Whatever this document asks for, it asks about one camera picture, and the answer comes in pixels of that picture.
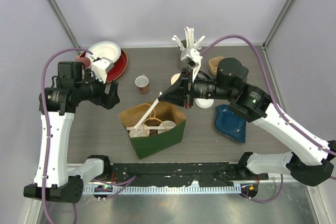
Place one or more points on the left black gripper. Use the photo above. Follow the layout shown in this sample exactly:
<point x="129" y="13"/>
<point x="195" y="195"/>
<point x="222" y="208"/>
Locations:
<point x="108" y="100"/>

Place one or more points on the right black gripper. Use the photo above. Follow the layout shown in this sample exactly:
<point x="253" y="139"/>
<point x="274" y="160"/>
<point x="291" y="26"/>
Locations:
<point x="178" y="94"/>

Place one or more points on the stack of green paper cups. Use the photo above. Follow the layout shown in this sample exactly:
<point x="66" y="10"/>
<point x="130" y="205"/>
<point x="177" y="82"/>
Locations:
<point x="174" y="78"/>

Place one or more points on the straw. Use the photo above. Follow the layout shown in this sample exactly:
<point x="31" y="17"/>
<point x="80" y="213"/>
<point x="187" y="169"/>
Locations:
<point x="145" y="127"/>
<point x="148" y="112"/>

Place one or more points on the stack of white lids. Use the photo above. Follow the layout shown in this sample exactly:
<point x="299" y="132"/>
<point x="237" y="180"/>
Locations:
<point x="204" y="103"/>

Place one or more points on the white cup lid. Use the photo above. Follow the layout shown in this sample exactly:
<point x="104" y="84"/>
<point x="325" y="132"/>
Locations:
<point x="140" y="132"/>
<point x="166" y="126"/>

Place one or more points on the green paper bag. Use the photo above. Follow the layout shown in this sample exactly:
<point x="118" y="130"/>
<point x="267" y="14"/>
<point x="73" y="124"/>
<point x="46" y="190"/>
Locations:
<point x="154" y="143"/>

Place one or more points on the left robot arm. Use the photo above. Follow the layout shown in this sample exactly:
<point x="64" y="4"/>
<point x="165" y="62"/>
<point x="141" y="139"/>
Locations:
<point x="74" y="84"/>

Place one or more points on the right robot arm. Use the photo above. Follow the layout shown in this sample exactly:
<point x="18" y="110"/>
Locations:
<point x="309" y="158"/>

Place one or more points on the red round tray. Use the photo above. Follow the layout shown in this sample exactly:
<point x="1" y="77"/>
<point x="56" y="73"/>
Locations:
<point x="116" y="72"/>

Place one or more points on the grey straw holder cup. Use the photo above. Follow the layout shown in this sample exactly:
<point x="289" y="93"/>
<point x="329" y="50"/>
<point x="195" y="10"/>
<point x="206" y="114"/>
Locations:
<point x="182" y="55"/>

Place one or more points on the floral pink tumbler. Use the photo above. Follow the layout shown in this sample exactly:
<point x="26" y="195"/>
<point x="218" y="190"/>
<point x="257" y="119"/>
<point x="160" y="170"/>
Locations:
<point x="84" y="62"/>

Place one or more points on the cardboard cup carrier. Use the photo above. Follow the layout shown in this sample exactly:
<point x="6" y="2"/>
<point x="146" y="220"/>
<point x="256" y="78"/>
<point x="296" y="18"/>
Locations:
<point x="213" y="64"/>

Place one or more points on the white paper plate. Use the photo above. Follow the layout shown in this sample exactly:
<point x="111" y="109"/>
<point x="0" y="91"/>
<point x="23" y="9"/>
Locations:
<point x="105" y="49"/>

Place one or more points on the blue leaf-shaped dish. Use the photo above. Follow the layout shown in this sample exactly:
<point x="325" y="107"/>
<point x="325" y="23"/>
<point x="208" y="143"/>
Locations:
<point x="230" y="125"/>

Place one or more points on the white wrapped straws bundle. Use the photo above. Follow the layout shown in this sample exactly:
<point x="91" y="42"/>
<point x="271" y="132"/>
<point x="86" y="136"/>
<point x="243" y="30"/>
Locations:
<point x="189" y="40"/>

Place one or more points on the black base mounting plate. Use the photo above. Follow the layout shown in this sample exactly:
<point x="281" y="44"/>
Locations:
<point x="208" y="174"/>

